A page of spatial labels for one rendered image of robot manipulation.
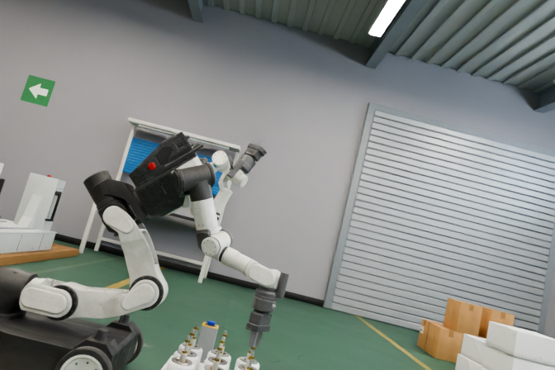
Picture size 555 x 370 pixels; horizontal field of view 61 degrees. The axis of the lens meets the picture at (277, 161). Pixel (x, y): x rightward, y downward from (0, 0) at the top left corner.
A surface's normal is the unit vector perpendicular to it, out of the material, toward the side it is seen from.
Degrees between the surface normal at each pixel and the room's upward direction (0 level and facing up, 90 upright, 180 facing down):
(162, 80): 90
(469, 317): 90
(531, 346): 90
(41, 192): 90
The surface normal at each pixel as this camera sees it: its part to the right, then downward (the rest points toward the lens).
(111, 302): -0.32, 0.04
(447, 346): 0.04, -0.15
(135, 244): 0.13, 0.28
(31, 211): 0.11, -0.34
